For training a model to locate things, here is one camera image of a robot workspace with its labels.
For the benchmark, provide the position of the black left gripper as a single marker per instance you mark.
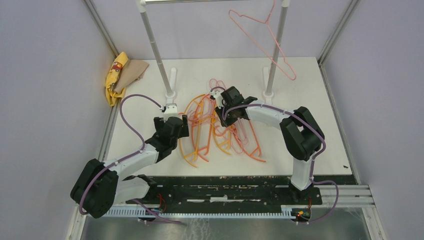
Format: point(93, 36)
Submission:
point(159, 123)

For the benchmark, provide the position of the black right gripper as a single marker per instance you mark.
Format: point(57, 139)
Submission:
point(227, 122)

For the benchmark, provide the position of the pink wire hanger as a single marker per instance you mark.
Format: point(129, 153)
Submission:
point(214, 84)
point(258, 29)
point(240, 140)

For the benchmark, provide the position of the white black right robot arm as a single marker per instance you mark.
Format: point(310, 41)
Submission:
point(302, 135)

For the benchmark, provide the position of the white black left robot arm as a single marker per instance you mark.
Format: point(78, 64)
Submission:
point(104, 184)

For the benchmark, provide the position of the yellow plastic hanger leftmost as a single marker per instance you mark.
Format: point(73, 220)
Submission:
point(189, 147)

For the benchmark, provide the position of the yellow plastic hanger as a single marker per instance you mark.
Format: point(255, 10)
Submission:
point(189, 147)
point(222, 138)

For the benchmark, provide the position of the white rack foot left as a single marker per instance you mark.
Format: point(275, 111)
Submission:
point(170, 97)

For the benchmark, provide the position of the yellow plastic hanger middle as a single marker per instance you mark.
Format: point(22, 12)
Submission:
point(222, 138)

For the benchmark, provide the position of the orange plastic hanger right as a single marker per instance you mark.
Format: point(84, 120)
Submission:
point(254, 143)

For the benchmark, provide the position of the yellow printed cloth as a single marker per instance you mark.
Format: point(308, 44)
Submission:
point(112, 78)

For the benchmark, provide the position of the beige cloth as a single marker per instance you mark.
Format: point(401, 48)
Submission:
point(132, 71)

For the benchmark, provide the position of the grey rack pole right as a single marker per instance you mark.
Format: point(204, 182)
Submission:
point(280, 28)

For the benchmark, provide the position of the grey rack pole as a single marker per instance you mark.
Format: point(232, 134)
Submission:
point(280, 28)
point(141, 6)

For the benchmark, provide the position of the grey rack pole left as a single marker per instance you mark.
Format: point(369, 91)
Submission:
point(141, 6)

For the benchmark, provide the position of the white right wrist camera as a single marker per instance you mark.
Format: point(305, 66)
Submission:
point(217, 96)

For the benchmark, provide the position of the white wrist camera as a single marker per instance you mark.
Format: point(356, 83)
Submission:
point(217, 96)
point(170, 110)

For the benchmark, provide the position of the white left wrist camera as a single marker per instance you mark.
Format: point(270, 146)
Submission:
point(170, 110)

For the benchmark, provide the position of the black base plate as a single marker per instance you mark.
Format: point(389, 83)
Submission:
point(234, 194)

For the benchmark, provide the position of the white slotted cable duct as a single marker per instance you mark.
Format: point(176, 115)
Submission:
point(141, 213)

